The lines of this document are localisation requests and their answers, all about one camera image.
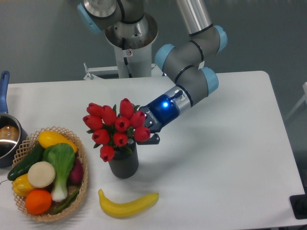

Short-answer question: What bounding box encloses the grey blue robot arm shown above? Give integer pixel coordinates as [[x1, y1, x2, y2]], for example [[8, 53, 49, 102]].
[[77, 0, 227, 144]]

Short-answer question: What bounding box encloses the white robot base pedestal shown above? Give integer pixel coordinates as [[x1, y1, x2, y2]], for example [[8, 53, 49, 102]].
[[83, 43, 166, 80]]

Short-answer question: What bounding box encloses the white frame at right edge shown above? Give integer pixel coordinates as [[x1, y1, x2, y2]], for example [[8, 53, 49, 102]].
[[293, 82, 307, 113]]

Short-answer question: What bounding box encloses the blue handled saucepan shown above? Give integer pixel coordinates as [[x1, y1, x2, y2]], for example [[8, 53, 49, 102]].
[[0, 71, 27, 168]]

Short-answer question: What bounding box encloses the woven wicker basket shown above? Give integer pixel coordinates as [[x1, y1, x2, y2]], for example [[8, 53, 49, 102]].
[[12, 126, 88, 222]]

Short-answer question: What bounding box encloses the purple sweet potato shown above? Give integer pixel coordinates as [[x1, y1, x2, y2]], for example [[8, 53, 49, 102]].
[[69, 158, 83, 184]]

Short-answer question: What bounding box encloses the yellow bell pepper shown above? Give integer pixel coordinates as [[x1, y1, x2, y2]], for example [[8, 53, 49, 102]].
[[12, 173, 36, 197]]

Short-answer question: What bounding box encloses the green cucumber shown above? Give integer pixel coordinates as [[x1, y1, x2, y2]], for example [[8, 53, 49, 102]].
[[7, 143, 45, 181]]

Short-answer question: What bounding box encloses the dark grey ribbed vase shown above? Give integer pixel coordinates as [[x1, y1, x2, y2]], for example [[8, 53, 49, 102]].
[[108, 142, 139, 179]]

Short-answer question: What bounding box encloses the beige round disc food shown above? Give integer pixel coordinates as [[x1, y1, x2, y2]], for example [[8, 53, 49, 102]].
[[27, 161, 56, 188]]

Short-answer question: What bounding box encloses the green bean pod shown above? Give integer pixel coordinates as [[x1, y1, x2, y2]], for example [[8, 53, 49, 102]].
[[51, 190, 79, 215]]

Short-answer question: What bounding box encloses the red tulip bouquet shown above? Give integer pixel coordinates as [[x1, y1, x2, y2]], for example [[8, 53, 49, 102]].
[[83, 98, 151, 162]]

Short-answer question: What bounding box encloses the yellow squash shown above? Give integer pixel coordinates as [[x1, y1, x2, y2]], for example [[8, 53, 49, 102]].
[[38, 131, 78, 153]]

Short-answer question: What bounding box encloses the green bok choy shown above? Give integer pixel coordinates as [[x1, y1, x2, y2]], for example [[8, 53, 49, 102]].
[[43, 143, 75, 202]]

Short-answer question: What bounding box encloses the yellow banana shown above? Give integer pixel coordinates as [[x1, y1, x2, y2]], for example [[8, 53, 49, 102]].
[[98, 189, 159, 219]]

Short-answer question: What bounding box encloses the orange fruit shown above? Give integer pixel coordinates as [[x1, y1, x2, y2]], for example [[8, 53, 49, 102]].
[[25, 189, 52, 215]]

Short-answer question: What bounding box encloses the black device at table edge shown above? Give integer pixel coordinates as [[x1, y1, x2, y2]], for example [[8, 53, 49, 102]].
[[289, 195, 307, 219]]

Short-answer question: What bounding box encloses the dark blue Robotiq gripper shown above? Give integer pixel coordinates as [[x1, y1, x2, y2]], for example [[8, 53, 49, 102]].
[[137, 94, 179, 145]]

